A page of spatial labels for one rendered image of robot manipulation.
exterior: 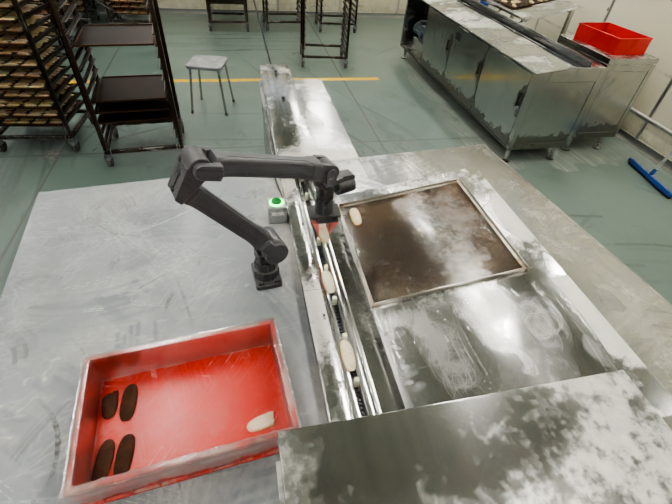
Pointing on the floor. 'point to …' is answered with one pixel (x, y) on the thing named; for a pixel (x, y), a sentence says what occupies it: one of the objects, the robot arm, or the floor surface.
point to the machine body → (318, 111)
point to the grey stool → (208, 70)
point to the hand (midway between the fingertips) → (323, 231)
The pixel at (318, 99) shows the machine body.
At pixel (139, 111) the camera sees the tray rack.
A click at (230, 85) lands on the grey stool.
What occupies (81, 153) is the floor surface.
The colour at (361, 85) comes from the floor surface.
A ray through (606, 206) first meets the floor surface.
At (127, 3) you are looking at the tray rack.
